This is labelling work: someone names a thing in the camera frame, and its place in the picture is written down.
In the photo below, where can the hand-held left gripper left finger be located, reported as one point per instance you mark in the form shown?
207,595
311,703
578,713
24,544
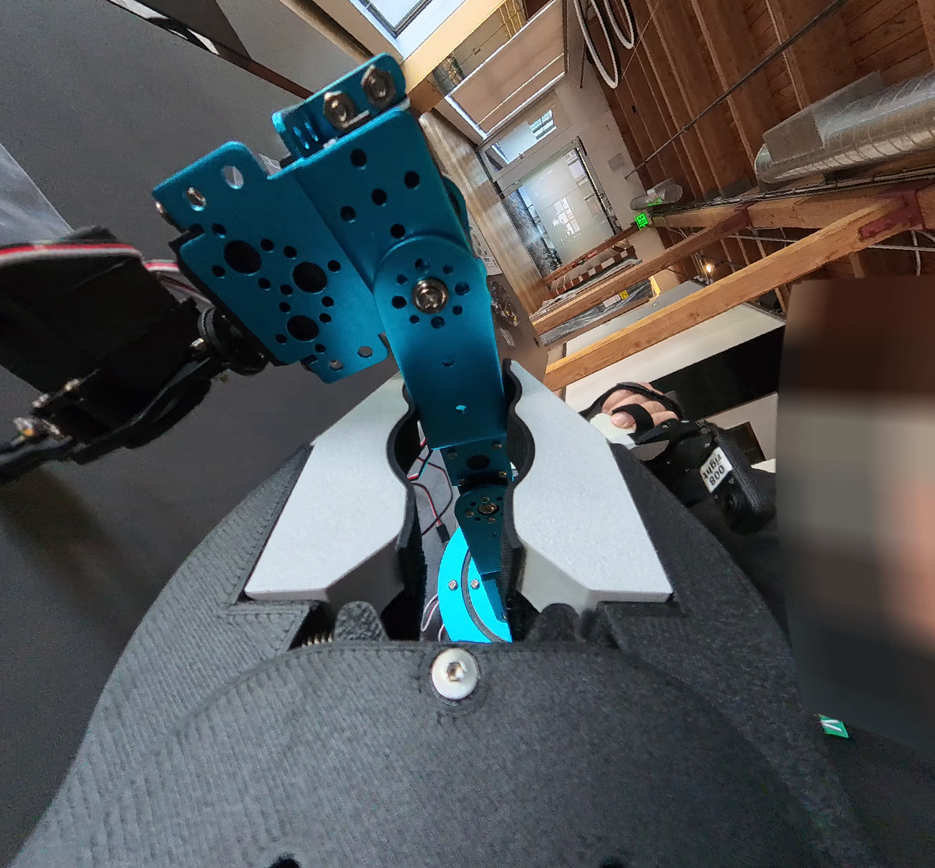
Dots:
329,517

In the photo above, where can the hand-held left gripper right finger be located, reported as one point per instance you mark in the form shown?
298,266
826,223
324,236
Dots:
584,517

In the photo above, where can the blue hobby robot arm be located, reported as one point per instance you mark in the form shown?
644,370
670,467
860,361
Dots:
409,240

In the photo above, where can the person's right hand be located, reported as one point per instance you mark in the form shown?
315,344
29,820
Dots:
621,418

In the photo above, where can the person's black shirt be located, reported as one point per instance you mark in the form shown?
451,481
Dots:
745,576

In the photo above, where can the wooden ceiling beam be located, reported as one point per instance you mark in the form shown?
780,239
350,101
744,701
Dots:
730,284

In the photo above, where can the glass door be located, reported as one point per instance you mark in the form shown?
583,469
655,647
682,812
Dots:
562,211

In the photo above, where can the large clear plastic parts bag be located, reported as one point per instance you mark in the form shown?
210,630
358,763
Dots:
14,189

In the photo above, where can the silver ventilation duct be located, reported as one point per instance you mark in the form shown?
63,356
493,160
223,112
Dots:
847,130

